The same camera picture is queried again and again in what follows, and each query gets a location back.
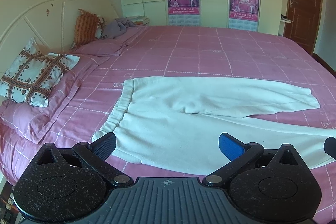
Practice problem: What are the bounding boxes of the white cotton pants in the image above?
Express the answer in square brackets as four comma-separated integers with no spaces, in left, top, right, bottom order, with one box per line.
[92,77,335,175]

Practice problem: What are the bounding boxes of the pink checked bed sheet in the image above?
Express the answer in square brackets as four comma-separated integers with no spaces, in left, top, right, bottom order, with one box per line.
[0,25,336,224]

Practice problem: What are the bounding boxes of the white brown patterned pillow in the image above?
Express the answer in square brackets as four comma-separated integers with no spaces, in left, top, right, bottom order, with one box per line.
[1,38,80,107]

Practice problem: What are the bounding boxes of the pink long pillow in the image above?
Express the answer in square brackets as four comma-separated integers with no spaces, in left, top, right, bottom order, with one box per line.
[70,26,148,57]

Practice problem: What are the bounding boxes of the grey crumpled cloth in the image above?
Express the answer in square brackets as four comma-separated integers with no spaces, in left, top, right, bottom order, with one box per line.
[101,18,137,39]

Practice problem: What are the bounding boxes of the orange striped pillow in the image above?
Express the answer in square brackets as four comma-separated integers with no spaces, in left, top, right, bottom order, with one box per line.
[74,9,100,48]

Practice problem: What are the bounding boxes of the stack of books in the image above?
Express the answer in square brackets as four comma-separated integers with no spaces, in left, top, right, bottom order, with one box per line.
[126,15,150,27]

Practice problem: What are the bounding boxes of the cream wooden headboard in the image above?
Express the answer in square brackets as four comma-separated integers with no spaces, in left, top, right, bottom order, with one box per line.
[1,0,117,73]

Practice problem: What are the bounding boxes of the lower right pink poster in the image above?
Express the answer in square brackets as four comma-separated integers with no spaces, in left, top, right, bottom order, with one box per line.
[228,0,259,31]

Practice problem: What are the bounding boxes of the pink poster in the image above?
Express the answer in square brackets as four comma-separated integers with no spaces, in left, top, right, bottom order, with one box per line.
[167,0,201,27]
[228,0,259,31]

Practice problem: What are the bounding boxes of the lower left pink poster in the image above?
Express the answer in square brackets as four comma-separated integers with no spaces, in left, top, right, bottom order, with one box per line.
[167,0,201,27]

